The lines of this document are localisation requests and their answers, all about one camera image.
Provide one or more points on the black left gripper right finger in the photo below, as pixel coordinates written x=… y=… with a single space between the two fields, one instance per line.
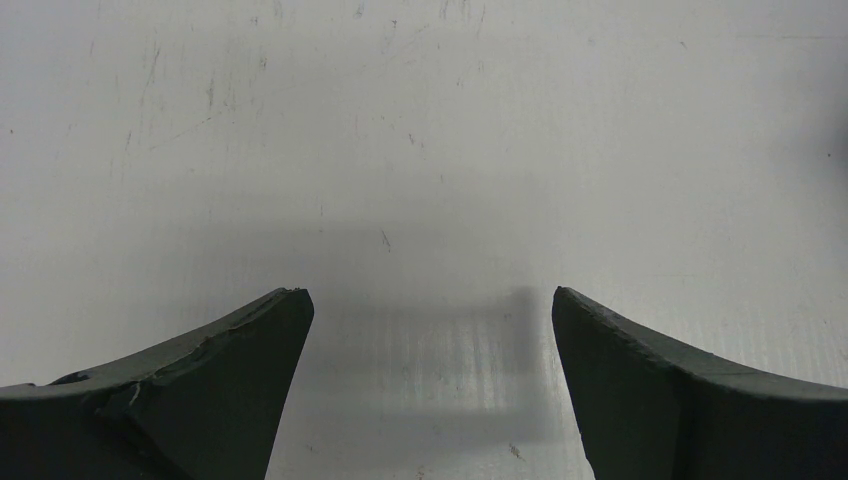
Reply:
x=648 y=406

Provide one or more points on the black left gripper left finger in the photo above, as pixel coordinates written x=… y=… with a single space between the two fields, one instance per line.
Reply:
x=203 y=405

